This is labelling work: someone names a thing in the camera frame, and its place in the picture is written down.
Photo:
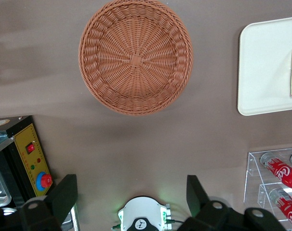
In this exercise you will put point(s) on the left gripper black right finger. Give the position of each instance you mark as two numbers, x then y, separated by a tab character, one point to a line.
196	195

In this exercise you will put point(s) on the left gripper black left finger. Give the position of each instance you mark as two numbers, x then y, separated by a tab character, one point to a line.
61	195

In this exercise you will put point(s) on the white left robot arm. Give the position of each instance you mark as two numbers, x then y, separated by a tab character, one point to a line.
141	211

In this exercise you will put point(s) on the beige plastic tray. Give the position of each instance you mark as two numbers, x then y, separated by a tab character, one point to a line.
261	72

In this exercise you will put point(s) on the round brown wicker basket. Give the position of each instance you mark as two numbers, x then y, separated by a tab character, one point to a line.
136	60

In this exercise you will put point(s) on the red and blue knob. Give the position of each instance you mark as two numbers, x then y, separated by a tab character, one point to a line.
46	180

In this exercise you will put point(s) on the black food warmer machine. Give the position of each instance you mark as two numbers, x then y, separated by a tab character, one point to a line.
16	173

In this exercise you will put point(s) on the clear acrylic bottle rack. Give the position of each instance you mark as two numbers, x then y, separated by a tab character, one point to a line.
253	173

